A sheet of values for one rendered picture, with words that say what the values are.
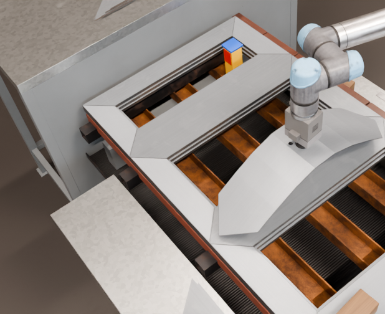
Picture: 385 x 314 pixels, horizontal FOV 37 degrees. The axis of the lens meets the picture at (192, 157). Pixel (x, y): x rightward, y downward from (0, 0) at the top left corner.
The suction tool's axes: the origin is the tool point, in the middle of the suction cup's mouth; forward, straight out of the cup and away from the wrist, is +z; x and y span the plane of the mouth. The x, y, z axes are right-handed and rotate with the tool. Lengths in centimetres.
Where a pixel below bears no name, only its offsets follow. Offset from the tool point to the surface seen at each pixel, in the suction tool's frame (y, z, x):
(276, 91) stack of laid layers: -32.6, 17.6, 24.8
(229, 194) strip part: -8.1, 8.1, -23.3
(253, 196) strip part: -1.1, 5.8, -20.1
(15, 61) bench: -98, -5, -39
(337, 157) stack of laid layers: 3.5, 15.7, 13.7
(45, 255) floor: -99, 100, -67
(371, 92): -15, 33, 59
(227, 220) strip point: -3.9, 11.3, -28.9
